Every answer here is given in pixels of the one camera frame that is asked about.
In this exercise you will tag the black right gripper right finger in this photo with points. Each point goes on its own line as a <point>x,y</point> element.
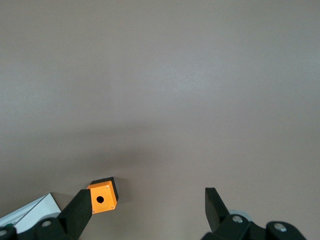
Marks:
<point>215,212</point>

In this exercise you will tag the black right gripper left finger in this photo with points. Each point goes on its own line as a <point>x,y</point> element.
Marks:
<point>75,215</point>

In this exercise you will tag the white drawer cabinet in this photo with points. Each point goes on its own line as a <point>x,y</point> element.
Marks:
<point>37,210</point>

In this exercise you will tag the orange box with round hole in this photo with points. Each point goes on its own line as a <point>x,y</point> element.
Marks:
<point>105,193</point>

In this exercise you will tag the brown table cover mat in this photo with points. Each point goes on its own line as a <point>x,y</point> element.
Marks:
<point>160,75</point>

